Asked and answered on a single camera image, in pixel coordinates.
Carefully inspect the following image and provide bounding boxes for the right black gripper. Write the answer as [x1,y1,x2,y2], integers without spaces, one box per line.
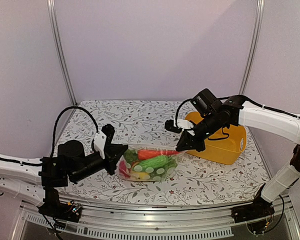
[177,111,222,152]

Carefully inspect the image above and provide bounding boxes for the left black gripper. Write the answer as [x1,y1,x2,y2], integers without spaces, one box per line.
[70,143,128,183]

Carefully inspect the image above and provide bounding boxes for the green lettuce leaf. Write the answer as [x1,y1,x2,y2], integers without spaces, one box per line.
[123,149,139,165]

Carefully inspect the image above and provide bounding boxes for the red apple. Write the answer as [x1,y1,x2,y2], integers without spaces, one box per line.
[118,160,130,178]

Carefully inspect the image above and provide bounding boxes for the red carrot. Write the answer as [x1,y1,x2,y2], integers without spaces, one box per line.
[137,149,180,161]

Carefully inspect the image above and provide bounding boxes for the clear zip top bag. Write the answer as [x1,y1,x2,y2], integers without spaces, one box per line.
[118,144,185,182]

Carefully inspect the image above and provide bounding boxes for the yellow lemon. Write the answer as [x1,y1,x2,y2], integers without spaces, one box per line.
[131,172,151,181]

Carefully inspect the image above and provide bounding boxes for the green cucumber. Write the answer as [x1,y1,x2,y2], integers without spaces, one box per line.
[133,155,170,172]

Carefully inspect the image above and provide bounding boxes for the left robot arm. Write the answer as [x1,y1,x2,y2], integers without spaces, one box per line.
[0,140,128,217]

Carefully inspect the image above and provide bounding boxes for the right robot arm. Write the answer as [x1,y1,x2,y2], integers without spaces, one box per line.
[165,88,300,223]

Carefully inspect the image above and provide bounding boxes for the floral tablecloth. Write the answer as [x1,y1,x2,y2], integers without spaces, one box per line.
[58,100,269,206]

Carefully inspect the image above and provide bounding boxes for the yellow plastic basket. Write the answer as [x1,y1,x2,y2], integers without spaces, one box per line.
[187,125,247,165]

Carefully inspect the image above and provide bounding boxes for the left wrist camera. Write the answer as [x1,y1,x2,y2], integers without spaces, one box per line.
[91,124,115,160]

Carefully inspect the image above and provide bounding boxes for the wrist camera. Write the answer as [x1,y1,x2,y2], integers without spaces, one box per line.
[91,124,115,160]
[164,119,194,134]

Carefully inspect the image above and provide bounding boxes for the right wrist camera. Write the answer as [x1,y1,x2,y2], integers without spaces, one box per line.
[164,119,194,134]

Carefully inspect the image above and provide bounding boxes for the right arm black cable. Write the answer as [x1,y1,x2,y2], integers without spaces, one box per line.
[174,98,195,128]

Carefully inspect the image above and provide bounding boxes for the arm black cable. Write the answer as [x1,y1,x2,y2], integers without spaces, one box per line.
[49,106,100,158]
[174,98,195,128]

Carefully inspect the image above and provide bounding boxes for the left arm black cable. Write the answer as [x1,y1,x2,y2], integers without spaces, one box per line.
[49,106,100,158]

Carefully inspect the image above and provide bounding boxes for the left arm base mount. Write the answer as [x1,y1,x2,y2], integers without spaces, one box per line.
[38,200,83,223]

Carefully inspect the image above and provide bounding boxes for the aluminium front rail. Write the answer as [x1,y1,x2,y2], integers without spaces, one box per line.
[10,195,300,240]

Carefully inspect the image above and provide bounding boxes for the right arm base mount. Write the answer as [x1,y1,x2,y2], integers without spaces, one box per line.
[231,197,275,235]

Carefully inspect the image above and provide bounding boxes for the right aluminium post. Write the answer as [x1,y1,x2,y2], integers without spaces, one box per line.
[239,0,265,95]

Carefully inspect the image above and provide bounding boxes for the aluminium post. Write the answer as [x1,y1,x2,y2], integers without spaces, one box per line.
[46,0,78,106]
[239,0,265,95]

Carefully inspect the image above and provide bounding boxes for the left aluminium post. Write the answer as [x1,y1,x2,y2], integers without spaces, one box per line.
[46,0,78,106]

